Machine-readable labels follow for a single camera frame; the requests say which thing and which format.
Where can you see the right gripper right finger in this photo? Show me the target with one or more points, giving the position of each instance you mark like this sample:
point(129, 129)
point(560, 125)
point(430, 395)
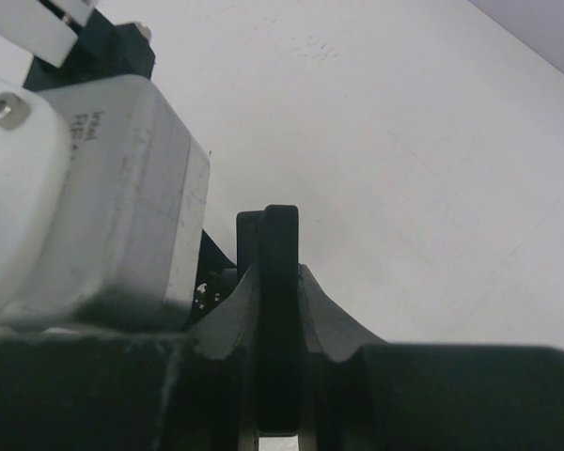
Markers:
point(363, 393)

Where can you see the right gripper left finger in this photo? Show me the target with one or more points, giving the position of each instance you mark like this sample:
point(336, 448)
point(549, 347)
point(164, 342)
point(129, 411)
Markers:
point(182, 391)

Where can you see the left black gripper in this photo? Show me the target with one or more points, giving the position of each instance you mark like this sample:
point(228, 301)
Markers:
point(103, 51)

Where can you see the black round-base phone stand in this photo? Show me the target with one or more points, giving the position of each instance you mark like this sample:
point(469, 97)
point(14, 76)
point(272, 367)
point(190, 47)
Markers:
point(268, 242)

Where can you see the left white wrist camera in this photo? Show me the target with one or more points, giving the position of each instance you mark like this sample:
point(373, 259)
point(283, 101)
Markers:
point(102, 191)

